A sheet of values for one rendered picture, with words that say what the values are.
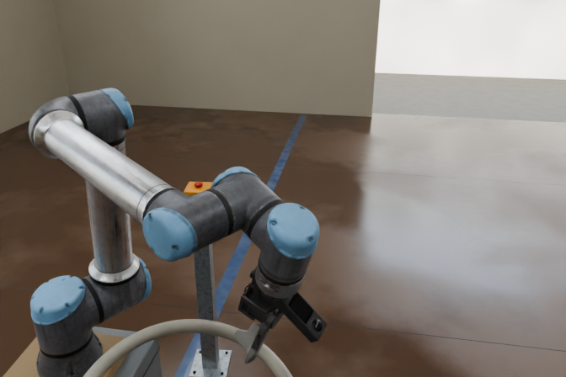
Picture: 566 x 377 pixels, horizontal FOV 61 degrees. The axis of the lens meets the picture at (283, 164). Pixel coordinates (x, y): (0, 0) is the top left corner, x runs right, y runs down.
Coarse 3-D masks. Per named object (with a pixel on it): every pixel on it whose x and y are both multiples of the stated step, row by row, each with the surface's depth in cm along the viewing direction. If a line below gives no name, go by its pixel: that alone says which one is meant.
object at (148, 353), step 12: (120, 336) 167; (144, 348) 161; (156, 348) 167; (132, 360) 156; (144, 360) 158; (156, 360) 168; (120, 372) 152; (132, 372) 152; (144, 372) 158; (156, 372) 168
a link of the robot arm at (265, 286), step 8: (256, 272) 90; (256, 280) 90; (264, 280) 87; (264, 288) 88; (272, 288) 87; (280, 288) 86; (288, 288) 86; (296, 288) 88; (272, 296) 88; (280, 296) 88; (288, 296) 89
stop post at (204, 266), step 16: (192, 192) 220; (208, 256) 235; (208, 272) 239; (208, 288) 242; (208, 304) 246; (208, 336) 254; (208, 352) 258; (224, 352) 274; (192, 368) 263; (208, 368) 262; (224, 368) 263
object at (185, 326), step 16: (176, 320) 110; (192, 320) 110; (208, 320) 111; (144, 336) 105; (160, 336) 107; (224, 336) 110; (112, 352) 101; (128, 352) 103; (272, 352) 109; (96, 368) 98; (272, 368) 106
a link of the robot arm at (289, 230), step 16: (272, 208) 84; (288, 208) 83; (304, 208) 84; (256, 224) 83; (272, 224) 80; (288, 224) 80; (304, 224) 81; (256, 240) 84; (272, 240) 80; (288, 240) 78; (304, 240) 79; (272, 256) 82; (288, 256) 80; (304, 256) 81; (272, 272) 84; (288, 272) 83; (304, 272) 86
